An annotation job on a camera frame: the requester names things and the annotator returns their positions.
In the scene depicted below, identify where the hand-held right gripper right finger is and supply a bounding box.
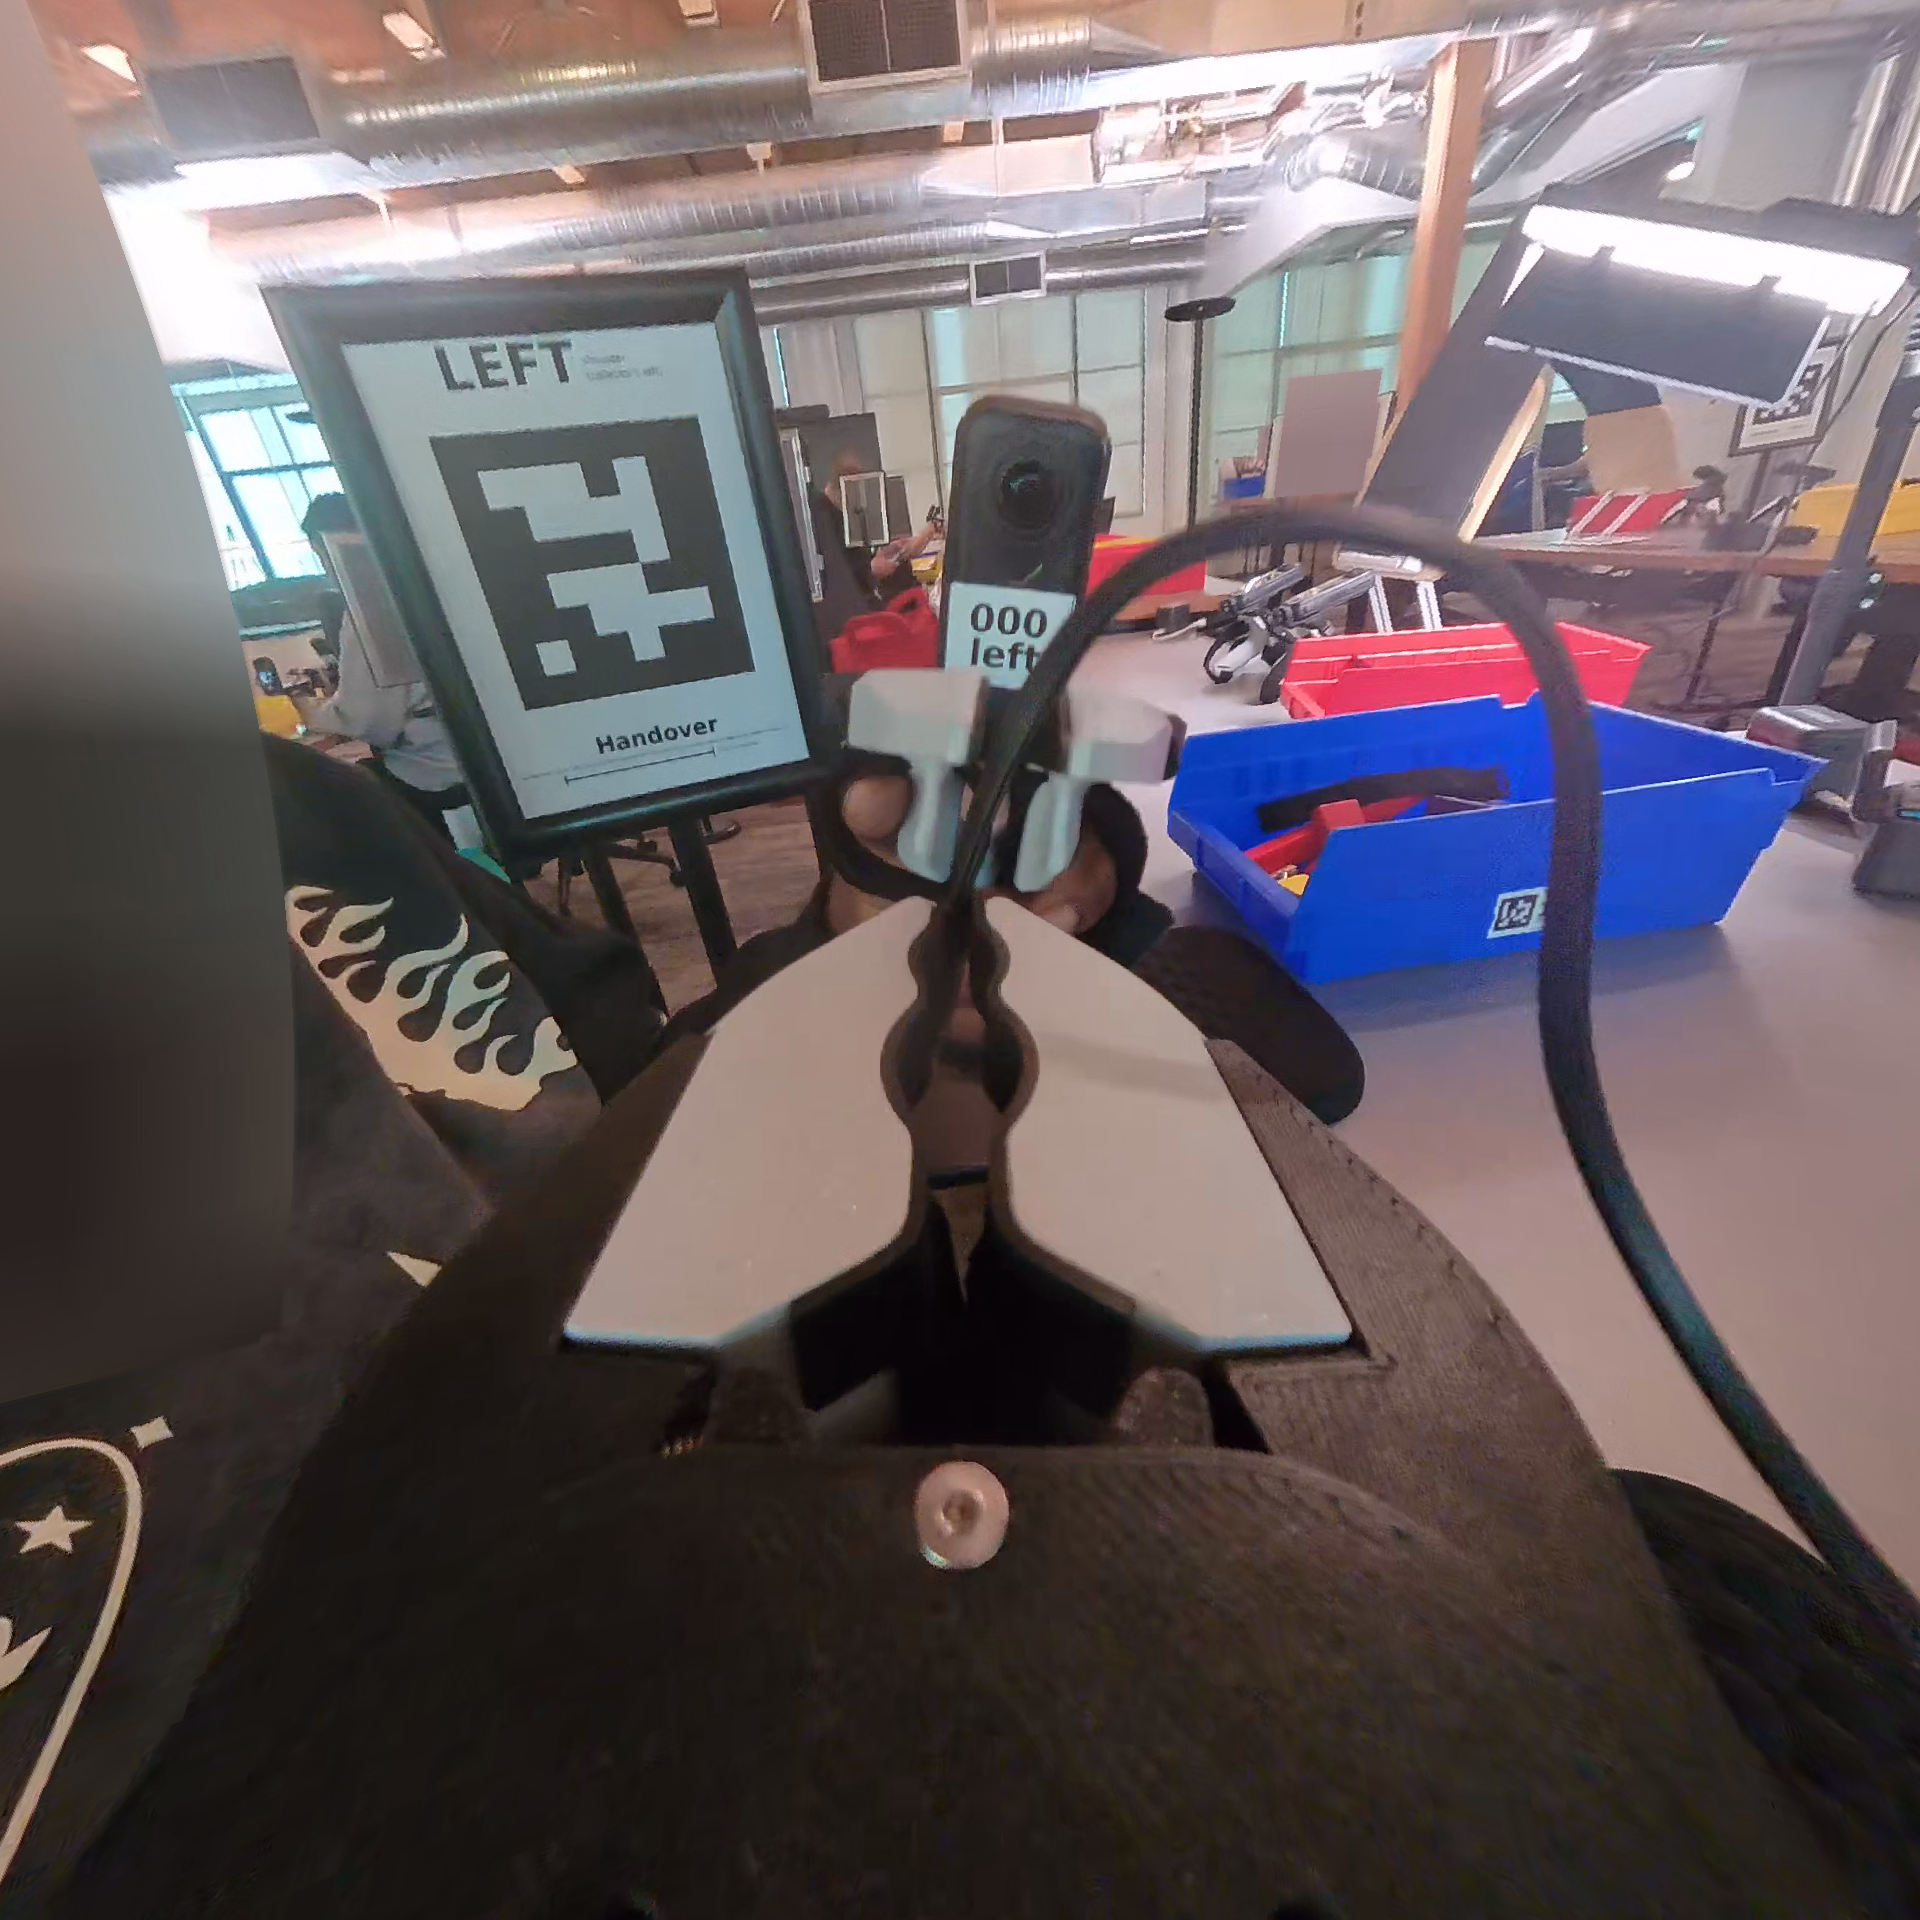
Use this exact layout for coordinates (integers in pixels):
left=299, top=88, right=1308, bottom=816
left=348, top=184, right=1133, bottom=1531
left=976, top=898, right=1358, bottom=1349

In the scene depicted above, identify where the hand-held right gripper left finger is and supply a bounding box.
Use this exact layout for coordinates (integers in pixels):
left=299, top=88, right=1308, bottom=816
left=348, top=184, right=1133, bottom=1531
left=557, top=898, right=961, bottom=1349

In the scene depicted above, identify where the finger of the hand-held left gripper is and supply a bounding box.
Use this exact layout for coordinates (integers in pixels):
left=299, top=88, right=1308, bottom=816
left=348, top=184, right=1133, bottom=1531
left=844, top=667, right=991, bottom=889
left=1012, top=696, right=1189, bottom=894

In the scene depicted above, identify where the blue plastic bin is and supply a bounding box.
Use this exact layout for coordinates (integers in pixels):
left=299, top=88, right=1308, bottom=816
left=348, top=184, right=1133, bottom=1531
left=1168, top=693, right=1830, bottom=987

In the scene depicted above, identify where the black cable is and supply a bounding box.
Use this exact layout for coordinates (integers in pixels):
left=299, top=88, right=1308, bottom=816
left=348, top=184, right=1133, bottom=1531
left=943, top=502, right=1920, bottom=1630

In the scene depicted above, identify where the person's left forearm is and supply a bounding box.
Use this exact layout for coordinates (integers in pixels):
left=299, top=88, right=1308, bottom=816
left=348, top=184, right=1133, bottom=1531
left=270, top=733, right=677, bottom=1148

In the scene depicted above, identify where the person's left hand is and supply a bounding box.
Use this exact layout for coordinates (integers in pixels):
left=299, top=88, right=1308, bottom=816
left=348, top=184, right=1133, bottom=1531
left=818, top=769, right=1124, bottom=965

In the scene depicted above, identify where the grey metal device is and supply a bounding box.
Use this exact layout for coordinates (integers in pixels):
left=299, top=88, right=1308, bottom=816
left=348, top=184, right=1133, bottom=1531
left=1195, top=558, right=1448, bottom=689

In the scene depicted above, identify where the red plastic bin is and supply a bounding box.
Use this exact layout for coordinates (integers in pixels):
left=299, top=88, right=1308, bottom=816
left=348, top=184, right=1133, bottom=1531
left=1088, top=529, right=1209, bottom=604
left=1279, top=623, right=1652, bottom=723

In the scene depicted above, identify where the red plastic block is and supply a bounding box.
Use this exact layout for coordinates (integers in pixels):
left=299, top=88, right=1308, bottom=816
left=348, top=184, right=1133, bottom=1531
left=1245, top=795, right=1419, bottom=881

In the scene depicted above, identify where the black floor lamp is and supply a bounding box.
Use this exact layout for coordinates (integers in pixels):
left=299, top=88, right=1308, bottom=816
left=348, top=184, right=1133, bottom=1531
left=1168, top=295, right=1237, bottom=529

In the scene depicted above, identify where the framed marker sign on stand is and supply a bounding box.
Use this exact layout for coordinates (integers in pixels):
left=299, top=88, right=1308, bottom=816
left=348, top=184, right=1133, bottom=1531
left=263, top=271, right=836, bottom=981

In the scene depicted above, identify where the black reflector board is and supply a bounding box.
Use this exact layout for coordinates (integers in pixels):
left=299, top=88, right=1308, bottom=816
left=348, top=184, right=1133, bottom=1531
left=1331, top=240, right=1561, bottom=586

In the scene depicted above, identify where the wooden workbench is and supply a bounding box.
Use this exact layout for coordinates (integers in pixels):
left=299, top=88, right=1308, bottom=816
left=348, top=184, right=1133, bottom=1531
left=1461, top=522, right=1920, bottom=709

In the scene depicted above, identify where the black printed shirt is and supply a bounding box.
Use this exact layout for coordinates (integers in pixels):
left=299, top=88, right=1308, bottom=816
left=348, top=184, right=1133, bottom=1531
left=0, top=1034, right=505, bottom=1920

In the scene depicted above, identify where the grey battery charger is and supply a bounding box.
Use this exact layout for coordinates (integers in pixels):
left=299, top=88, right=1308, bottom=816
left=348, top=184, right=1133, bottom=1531
left=1747, top=705, right=1900, bottom=824
left=1851, top=779, right=1920, bottom=902

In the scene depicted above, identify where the studio light panel on stand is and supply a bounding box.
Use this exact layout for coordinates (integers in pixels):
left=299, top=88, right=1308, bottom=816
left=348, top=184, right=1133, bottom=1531
left=1481, top=182, right=1920, bottom=713

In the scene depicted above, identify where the yellow plastic bin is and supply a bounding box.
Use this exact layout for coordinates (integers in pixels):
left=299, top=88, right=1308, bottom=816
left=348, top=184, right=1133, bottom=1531
left=1792, top=485, right=1920, bottom=542

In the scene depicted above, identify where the wooden support post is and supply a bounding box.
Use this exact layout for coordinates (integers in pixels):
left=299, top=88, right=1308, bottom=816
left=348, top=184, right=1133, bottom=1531
left=1387, top=38, right=1501, bottom=454

